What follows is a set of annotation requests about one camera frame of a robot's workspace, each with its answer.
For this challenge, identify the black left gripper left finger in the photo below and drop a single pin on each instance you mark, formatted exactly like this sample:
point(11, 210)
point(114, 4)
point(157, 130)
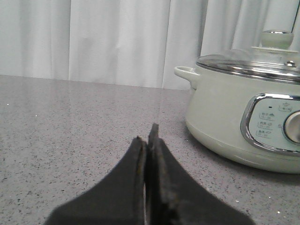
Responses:
point(118, 199)

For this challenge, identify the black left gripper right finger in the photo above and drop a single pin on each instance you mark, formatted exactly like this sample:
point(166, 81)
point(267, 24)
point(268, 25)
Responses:
point(173, 197)

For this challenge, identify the glass pot lid with knob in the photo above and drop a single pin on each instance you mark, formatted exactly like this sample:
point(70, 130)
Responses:
point(273, 60)

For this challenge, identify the pale green electric cooking pot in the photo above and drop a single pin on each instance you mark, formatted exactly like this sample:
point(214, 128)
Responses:
point(251, 120)

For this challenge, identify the white curtain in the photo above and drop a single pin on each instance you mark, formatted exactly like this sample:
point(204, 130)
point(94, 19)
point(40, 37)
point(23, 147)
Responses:
point(131, 42)

